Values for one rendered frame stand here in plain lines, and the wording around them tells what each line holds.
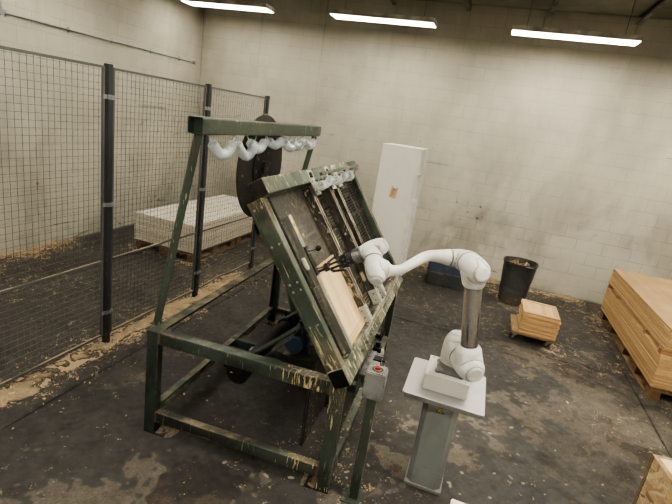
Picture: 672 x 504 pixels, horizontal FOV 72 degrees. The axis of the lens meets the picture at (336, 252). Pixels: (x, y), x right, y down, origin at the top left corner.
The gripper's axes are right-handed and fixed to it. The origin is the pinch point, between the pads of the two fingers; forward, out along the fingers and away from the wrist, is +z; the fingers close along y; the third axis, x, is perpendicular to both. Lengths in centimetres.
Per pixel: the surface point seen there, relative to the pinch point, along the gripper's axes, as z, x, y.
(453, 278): 1, 467, 153
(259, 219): 17.8, -13.3, -42.7
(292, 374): 43, -13, 51
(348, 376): 11, -11, 64
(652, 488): -116, -79, 114
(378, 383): -6, -14, 72
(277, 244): 14.3, -13.4, -25.3
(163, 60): 306, 486, -375
